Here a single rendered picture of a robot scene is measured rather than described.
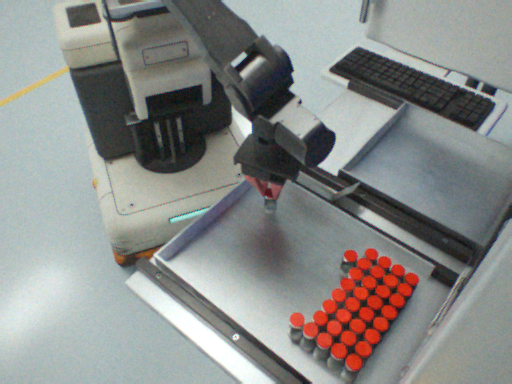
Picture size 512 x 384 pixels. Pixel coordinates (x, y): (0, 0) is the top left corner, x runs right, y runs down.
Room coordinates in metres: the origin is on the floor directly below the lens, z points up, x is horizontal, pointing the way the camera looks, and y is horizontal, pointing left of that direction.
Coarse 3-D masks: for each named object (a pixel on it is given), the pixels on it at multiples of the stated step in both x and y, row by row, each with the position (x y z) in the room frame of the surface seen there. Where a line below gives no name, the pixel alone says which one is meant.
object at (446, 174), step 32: (384, 128) 0.71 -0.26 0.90; (416, 128) 0.73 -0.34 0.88; (448, 128) 0.71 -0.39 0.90; (352, 160) 0.61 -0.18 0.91; (384, 160) 0.63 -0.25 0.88; (416, 160) 0.63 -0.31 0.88; (448, 160) 0.63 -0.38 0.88; (480, 160) 0.64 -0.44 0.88; (384, 192) 0.52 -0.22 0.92; (416, 192) 0.55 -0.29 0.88; (448, 192) 0.55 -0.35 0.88; (480, 192) 0.55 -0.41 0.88; (448, 224) 0.48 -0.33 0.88; (480, 224) 0.48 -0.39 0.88
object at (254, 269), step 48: (240, 192) 0.54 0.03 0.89; (288, 192) 0.55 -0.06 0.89; (192, 240) 0.44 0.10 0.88; (240, 240) 0.44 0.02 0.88; (288, 240) 0.44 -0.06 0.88; (336, 240) 0.44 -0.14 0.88; (384, 240) 0.42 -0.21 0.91; (192, 288) 0.34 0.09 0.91; (240, 288) 0.35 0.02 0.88; (288, 288) 0.35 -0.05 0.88; (336, 288) 0.35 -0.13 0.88; (288, 336) 0.28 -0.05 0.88; (384, 336) 0.28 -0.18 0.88
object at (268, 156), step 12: (252, 132) 0.50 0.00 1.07; (252, 144) 0.50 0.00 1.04; (264, 144) 0.48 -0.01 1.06; (276, 144) 0.48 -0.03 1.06; (240, 156) 0.51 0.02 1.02; (252, 156) 0.50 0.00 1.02; (264, 156) 0.48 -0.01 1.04; (276, 156) 0.48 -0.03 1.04; (288, 156) 0.50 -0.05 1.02; (264, 168) 0.48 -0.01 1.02; (276, 168) 0.48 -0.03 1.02; (288, 168) 0.48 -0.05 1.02; (300, 168) 0.48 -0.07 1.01
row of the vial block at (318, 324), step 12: (372, 252) 0.39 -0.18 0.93; (360, 264) 0.37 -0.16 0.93; (372, 264) 0.38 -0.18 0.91; (348, 276) 0.35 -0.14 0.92; (360, 276) 0.35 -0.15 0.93; (348, 288) 0.33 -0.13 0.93; (336, 300) 0.31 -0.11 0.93; (324, 312) 0.29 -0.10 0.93; (336, 312) 0.30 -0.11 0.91; (312, 324) 0.27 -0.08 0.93; (324, 324) 0.28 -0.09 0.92; (312, 336) 0.26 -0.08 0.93; (312, 348) 0.26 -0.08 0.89
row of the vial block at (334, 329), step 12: (384, 264) 0.37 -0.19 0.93; (372, 276) 0.35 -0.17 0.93; (384, 276) 0.36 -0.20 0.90; (360, 288) 0.33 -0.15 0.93; (372, 288) 0.33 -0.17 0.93; (348, 300) 0.31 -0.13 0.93; (360, 300) 0.31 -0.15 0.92; (348, 312) 0.29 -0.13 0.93; (336, 324) 0.27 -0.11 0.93; (348, 324) 0.28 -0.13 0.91; (324, 336) 0.26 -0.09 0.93; (336, 336) 0.26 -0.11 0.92; (324, 348) 0.24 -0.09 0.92; (324, 360) 0.24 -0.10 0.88
